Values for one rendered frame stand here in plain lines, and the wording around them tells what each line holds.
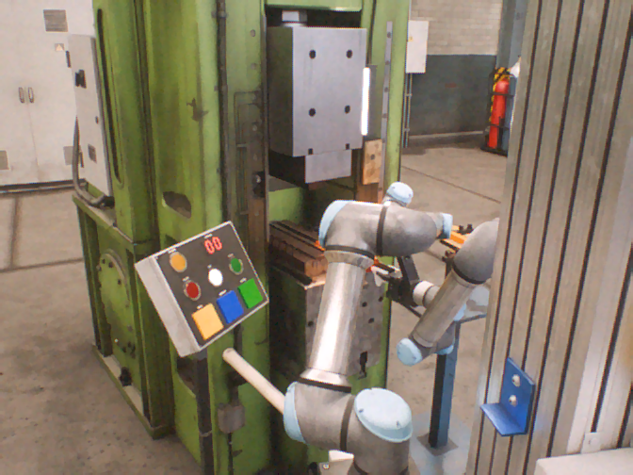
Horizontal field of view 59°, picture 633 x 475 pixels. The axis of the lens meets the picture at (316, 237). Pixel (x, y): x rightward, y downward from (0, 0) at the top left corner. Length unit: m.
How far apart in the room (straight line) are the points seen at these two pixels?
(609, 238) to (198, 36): 1.38
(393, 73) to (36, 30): 5.22
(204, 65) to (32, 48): 5.26
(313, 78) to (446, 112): 8.06
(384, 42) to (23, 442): 2.33
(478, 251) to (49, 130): 6.13
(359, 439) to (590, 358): 0.55
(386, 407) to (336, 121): 1.07
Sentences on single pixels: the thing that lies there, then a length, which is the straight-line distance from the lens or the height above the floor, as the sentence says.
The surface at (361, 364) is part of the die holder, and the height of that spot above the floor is 0.50.
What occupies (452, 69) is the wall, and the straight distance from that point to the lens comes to 9.83.
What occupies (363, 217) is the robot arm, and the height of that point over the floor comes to 1.37.
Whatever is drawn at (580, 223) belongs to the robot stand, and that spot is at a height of 1.53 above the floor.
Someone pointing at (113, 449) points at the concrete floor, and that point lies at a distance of 2.81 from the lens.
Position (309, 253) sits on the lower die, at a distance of 2.04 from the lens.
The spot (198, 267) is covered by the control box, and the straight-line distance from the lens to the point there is 1.60.
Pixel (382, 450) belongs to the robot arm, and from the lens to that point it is 1.18.
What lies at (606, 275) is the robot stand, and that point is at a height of 1.49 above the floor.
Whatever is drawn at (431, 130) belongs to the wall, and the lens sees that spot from 9.74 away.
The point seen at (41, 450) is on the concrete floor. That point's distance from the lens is 2.91.
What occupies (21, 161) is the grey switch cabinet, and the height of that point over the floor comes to 0.36.
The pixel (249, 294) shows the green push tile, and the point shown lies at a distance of 1.69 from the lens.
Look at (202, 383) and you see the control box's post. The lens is 1.84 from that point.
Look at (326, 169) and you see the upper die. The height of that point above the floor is 1.31.
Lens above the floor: 1.75
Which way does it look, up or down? 20 degrees down
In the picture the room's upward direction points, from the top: 1 degrees clockwise
